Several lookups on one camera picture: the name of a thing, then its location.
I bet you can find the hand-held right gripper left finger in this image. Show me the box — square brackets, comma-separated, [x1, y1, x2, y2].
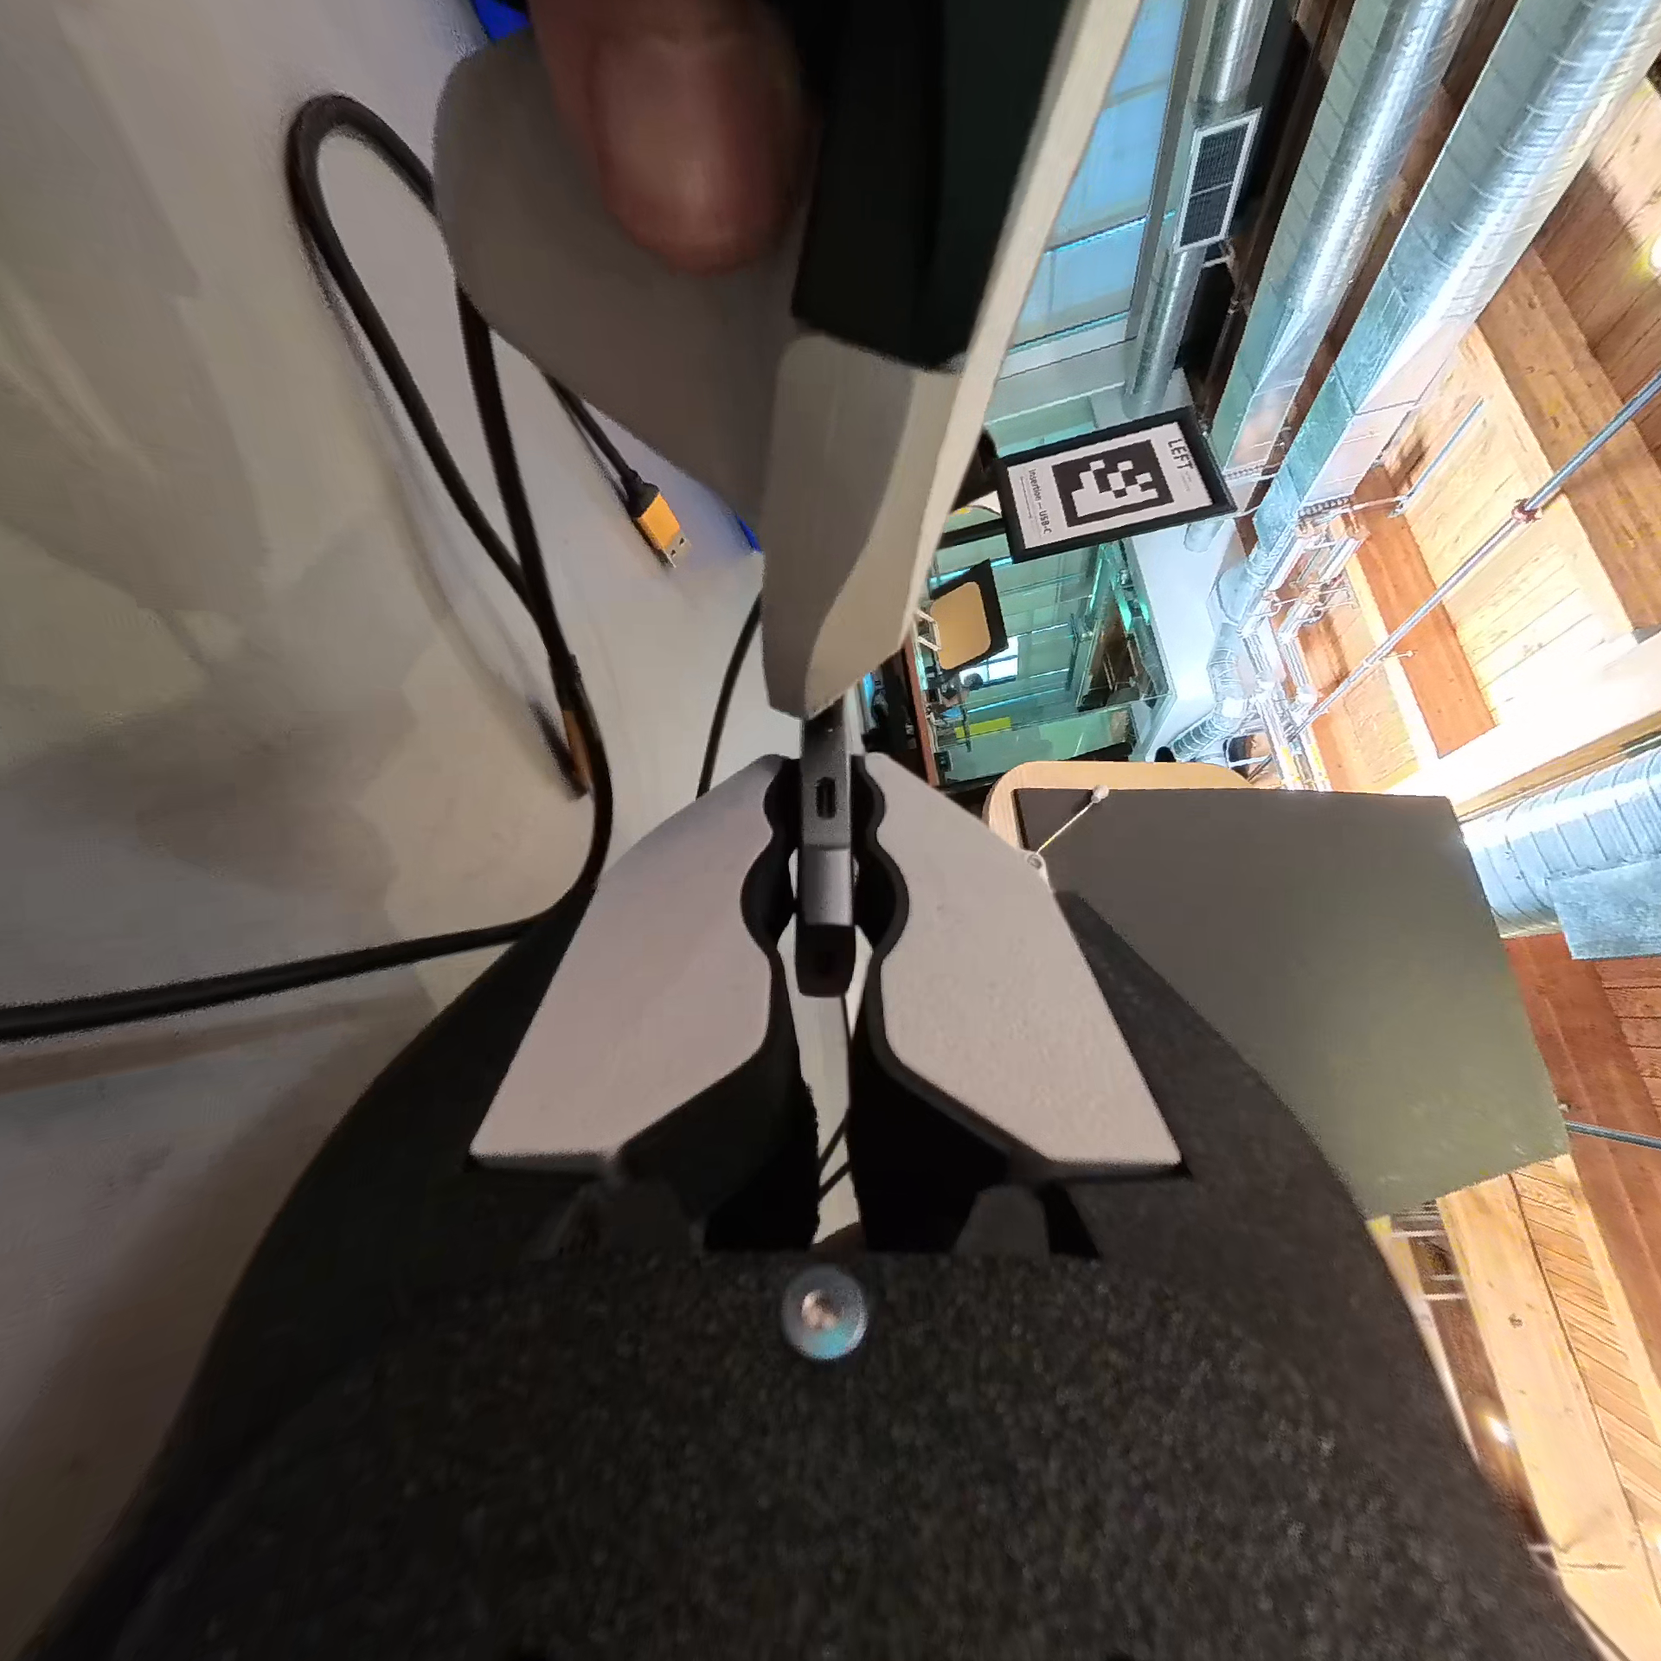
[466, 754, 798, 1181]

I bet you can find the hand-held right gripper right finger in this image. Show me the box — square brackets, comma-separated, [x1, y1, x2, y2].
[849, 754, 1184, 1181]

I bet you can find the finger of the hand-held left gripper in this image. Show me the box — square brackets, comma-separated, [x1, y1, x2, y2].
[758, 0, 1146, 722]

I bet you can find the thin black cable silver plug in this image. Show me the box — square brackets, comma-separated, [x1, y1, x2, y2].
[695, 596, 857, 1250]

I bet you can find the dark grey usb hub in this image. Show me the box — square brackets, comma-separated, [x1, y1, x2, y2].
[790, 706, 859, 999]

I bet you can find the black cable with orange plugs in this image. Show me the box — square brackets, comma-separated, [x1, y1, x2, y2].
[0, 93, 689, 1046]

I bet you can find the person's left hand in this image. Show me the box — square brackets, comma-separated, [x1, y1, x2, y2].
[535, 0, 814, 275]

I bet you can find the wooden back chair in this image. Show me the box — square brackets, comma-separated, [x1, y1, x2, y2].
[927, 560, 1004, 675]

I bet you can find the framed marker sign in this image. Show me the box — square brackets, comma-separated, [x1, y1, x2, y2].
[992, 408, 1237, 566]

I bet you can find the black grid panel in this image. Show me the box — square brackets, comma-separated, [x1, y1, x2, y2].
[1172, 109, 1263, 251]

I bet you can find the black wood-rimmed board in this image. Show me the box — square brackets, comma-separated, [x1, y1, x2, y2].
[982, 764, 1571, 1222]

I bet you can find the thin wire with white end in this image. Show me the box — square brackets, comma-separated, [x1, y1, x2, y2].
[1027, 783, 1112, 860]

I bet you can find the silver ventilation duct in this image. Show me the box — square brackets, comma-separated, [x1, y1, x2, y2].
[1458, 746, 1661, 965]
[1126, 0, 1661, 625]

